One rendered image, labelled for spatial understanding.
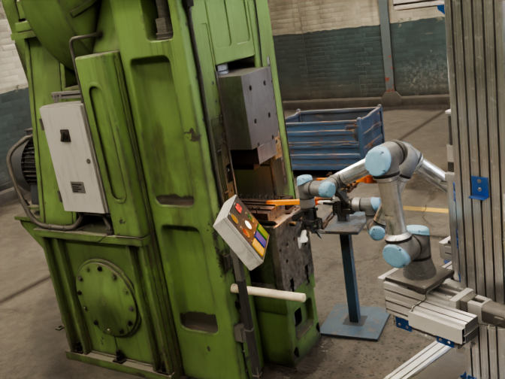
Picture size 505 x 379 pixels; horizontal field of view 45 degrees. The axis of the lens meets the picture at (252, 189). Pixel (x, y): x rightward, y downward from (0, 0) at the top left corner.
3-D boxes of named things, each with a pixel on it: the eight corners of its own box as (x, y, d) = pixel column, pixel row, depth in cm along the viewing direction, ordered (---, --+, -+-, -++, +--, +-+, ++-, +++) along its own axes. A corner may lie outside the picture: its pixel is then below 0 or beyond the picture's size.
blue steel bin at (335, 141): (388, 160, 774) (383, 103, 754) (367, 179, 710) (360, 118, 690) (303, 160, 836) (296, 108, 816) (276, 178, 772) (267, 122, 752)
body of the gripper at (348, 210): (331, 215, 334) (352, 216, 327) (329, 200, 331) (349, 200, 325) (337, 210, 340) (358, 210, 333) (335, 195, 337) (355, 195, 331)
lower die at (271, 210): (285, 212, 363) (283, 198, 360) (268, 224, 347) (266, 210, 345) (227, 209, 385) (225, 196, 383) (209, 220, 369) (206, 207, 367)
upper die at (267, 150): (277, 154, 353) (274, 137, 350) (259, 164, 337) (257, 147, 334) (217, 154, 375) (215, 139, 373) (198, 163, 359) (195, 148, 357)
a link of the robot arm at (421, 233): (436, 250, 280) (434, 222, 276) (421, 262, 271) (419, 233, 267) (412, 247, 288) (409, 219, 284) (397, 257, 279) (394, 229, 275)
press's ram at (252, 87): (285, 132, 361) (276, 63, 350) (252, 150, 330) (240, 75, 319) (227, 134, 383) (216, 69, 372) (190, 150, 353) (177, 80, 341)
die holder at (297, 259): (314, 271, 384) (305, 204, 371) (285, 299, 354) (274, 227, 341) (240, 263, 414) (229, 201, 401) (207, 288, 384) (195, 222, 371)
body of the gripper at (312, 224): (312, 234, 296) (309, 210, 293) (300, 230, 303) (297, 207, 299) (323, 228, 300) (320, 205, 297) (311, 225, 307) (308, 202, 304)
